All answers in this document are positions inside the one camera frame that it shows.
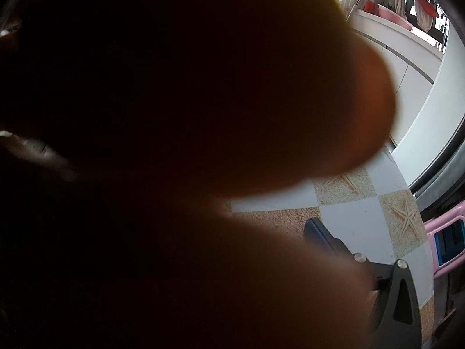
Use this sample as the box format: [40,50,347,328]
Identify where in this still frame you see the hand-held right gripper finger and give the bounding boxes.
[304,217,423,349]

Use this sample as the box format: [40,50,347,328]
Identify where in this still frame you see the person's left hand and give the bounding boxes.
[0,0,397,349]

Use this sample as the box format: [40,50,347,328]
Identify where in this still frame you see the checkered printed tablecloth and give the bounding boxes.
[232,145,435,349]

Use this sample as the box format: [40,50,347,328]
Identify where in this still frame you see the pink plastic chair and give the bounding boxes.
[424,199,465,279]

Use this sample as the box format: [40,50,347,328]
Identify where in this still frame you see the white cabinet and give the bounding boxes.
[347,7,446,147]

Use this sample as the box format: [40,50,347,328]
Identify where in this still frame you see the pink plastic basin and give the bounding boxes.
[376,3,415,33]

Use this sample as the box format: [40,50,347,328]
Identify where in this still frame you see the red hanging garment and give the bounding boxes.
[413,0,441,33]

